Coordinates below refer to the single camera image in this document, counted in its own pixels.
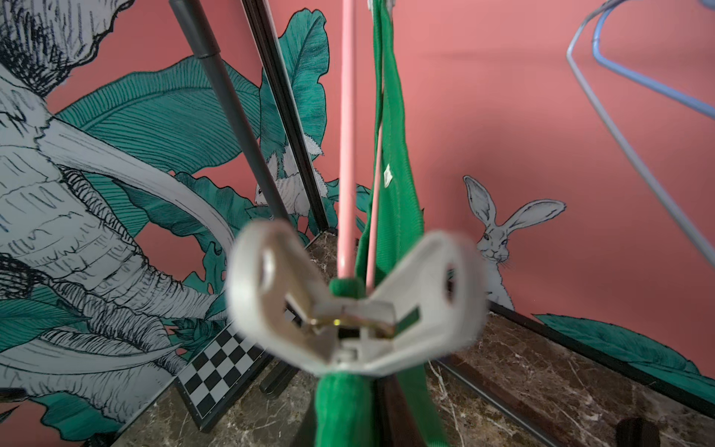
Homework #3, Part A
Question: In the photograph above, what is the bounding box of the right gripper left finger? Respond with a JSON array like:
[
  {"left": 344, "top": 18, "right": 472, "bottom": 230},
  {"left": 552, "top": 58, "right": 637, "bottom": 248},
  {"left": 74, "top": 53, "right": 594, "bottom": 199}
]
[{"left": 290, "top": 410, "right": 318, "bottom": 447}]

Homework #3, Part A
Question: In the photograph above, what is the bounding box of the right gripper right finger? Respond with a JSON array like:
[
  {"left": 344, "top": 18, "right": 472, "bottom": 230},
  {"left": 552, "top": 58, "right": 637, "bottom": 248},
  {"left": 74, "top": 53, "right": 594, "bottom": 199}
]
[{"left": 375, "top": 376, "right": 426, "bottom": 447}]

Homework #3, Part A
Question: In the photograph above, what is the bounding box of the grey clothespin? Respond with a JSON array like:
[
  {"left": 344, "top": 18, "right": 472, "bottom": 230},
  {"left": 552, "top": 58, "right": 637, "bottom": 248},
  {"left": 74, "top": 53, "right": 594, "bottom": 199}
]
[{"left": 224, "top": 217, "right": 490, "bottom": 378}]

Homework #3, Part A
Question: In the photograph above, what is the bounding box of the pink wire hanger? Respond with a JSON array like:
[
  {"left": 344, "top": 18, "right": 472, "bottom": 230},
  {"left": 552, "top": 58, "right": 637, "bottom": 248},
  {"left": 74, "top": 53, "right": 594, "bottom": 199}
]
[{"left": 337, "top": 0, "right": 382, "bottom": 295}]

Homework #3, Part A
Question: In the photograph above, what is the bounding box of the green tank top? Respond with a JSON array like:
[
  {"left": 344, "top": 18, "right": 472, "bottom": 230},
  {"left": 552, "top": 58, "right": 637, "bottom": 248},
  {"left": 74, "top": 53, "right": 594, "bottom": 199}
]
[{"left": 312, "top": 1, "right": 425, "bottom": 446}]

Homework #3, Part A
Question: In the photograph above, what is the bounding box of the white wire hanger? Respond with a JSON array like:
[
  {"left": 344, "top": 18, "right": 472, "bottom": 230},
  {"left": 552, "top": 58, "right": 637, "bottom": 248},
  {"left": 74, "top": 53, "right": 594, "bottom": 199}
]
[{"left": 566, "top": 1, "right": 714, "bottom": 264}]

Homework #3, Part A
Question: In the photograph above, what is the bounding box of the checkerboard calibration plate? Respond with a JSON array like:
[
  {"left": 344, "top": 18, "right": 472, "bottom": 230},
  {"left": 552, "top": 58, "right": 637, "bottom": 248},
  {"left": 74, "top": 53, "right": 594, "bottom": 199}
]
[{"left": 174, "top": 325, "right": 271, "bottom": 433}]

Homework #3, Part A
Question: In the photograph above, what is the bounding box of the black clothes rack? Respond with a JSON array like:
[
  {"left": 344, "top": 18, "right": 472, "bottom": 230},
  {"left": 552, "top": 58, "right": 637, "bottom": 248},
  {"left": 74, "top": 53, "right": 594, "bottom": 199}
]
[{"left": 166, "top": 0, "right": 715, "bottom": 447}]

